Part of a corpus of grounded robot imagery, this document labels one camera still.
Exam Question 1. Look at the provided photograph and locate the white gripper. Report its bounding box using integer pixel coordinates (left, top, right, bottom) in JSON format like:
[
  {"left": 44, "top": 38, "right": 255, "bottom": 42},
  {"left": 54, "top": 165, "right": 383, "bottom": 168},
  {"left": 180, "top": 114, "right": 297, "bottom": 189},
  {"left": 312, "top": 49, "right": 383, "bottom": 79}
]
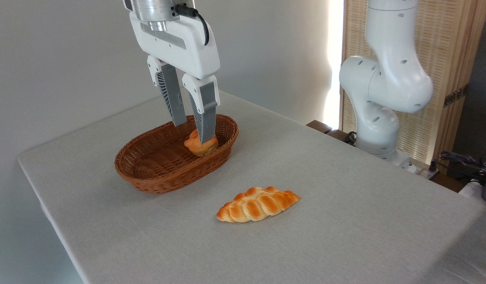
[{"left": 129, "top": 11, "right": 221, "bottom": 145}]

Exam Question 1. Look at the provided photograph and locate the small round bread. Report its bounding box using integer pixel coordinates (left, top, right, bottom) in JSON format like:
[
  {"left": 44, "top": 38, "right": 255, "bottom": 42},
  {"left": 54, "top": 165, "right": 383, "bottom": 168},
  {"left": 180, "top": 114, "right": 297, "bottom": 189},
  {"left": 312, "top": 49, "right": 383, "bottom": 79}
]
[{"left": 183, "top": 129, "right": 219, "bottom": 157}]

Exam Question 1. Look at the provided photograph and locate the braided bread loaf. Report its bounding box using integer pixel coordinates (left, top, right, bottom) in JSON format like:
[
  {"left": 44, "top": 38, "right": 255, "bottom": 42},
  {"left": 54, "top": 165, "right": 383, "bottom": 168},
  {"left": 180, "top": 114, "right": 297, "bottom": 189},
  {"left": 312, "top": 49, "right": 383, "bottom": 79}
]
[{"left": 216, "top": 186, "right": 301, "bottom": 223}]

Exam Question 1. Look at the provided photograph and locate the brown wicker basket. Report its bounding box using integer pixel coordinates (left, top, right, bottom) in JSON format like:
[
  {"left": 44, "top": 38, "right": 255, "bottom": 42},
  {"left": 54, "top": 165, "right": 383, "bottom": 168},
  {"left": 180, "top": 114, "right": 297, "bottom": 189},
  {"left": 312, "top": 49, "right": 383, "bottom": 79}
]
[{"left": 114, "top": 114, "right": 239, "bottom": 194}]

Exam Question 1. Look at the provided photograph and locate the brown wooden side furniture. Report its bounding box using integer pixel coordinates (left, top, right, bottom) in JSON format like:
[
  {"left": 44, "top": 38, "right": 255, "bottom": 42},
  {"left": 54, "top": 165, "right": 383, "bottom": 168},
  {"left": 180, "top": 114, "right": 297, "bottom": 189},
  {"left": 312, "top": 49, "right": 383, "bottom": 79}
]
[{"left": 306, "top": 120, "right": 357, "bottom": 146}]

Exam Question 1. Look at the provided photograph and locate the grey tablecloth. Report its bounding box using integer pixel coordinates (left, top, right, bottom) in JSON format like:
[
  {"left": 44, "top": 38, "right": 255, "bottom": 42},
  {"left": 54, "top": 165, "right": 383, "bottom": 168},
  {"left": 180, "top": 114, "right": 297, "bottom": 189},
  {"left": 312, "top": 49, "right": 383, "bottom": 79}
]
[{"left": 17, "top": 91, "right": 486, "bottom": 284}]

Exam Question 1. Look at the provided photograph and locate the wooden slatted screen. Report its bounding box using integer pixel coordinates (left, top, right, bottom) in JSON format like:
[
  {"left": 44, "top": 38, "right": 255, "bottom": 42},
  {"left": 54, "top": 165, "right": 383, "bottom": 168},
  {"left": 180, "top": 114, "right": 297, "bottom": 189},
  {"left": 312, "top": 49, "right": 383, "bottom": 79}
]
[{"left": 339, "top": 0, "right": 486, "bottom": 171}]

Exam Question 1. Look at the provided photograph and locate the metal screen hinge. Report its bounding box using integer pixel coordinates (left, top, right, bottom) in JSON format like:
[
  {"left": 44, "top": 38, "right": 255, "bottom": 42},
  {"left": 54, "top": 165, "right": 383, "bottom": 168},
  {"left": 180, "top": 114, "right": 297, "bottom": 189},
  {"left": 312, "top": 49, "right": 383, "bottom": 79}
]
[{"left": 443, "top": 84, "right": 469, "bottom": 108}]

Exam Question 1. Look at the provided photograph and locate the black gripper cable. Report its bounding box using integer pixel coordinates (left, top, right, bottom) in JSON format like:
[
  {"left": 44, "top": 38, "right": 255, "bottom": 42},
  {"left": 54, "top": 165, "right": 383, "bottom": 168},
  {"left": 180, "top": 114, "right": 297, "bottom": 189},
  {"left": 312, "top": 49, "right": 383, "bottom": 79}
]
[{"left": 175, "top": 4, "right": 210, "bottom": 46}]

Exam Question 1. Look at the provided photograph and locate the black cable bundle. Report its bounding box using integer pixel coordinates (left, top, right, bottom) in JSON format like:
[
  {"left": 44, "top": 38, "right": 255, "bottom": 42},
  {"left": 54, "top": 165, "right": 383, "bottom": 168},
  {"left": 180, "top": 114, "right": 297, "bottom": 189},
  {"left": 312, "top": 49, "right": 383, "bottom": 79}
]
[{"left": 439, "top": 146, "right": 486, "bottom": 187}]

